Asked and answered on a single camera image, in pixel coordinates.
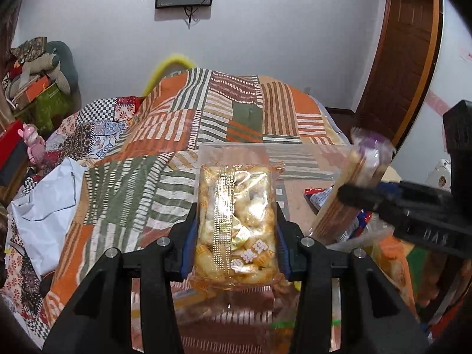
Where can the checkered patchwork quilt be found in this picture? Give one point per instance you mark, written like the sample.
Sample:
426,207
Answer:
96,129

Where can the long brown striped snack packet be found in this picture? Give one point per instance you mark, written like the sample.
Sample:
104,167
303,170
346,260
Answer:
341,206

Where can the pile of clothes and boxes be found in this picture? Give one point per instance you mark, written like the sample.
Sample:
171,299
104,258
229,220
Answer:
37,77

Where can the orange snack packet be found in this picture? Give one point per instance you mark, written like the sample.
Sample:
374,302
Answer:
391,265

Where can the orange striped patchwork blanket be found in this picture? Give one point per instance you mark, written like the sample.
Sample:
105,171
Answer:
166,147

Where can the white plastic bag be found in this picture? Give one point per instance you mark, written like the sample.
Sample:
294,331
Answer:
44,210

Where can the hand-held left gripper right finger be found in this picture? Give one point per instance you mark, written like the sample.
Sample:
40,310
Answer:
284,254

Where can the white patterned ornament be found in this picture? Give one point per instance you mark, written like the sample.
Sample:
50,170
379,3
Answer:
440,174

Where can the brown wooden door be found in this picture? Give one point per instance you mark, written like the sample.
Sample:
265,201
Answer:
402,55

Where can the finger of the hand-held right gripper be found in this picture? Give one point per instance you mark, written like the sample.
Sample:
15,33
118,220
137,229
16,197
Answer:
359,195

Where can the red box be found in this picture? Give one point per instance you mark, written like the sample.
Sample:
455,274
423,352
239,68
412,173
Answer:
13,147

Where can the yellow fuzzy hoop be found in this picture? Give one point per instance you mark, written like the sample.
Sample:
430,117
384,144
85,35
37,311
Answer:
167,67

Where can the orange rice cracker packet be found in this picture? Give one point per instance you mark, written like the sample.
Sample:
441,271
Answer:
236,225

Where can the pink plush toy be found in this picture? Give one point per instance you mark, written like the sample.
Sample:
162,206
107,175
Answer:
34,146

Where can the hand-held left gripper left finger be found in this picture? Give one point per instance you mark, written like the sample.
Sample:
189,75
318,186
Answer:
188,241

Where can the red white blue snack packet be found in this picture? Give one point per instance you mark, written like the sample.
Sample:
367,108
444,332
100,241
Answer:
318,196

